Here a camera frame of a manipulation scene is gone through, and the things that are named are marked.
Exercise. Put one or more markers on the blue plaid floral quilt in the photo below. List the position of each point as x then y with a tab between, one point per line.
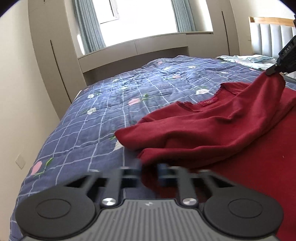
84	139

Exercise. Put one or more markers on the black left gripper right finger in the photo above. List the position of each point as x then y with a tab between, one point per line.
193	189

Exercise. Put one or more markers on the beige right wardrobe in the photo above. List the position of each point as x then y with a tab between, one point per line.
231	31

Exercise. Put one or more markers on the left teal curtain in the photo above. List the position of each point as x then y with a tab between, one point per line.
86	17

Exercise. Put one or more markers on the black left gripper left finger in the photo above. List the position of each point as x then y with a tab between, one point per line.
108	188

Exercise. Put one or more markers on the dark red sweater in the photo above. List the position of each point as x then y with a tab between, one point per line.
245	132

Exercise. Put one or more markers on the beige wardrobe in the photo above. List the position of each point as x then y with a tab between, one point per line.
55	53
231	31

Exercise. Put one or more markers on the beige left wardrobe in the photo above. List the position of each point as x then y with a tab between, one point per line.
55	53

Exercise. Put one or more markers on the light blue folded cloth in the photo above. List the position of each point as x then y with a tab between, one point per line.
257	62

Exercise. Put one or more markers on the teal curtain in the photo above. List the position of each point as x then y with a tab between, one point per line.
183	16
86	17

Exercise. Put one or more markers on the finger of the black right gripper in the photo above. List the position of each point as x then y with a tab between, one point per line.
271	70

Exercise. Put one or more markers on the right teal curtain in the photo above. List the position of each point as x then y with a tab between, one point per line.
183	16

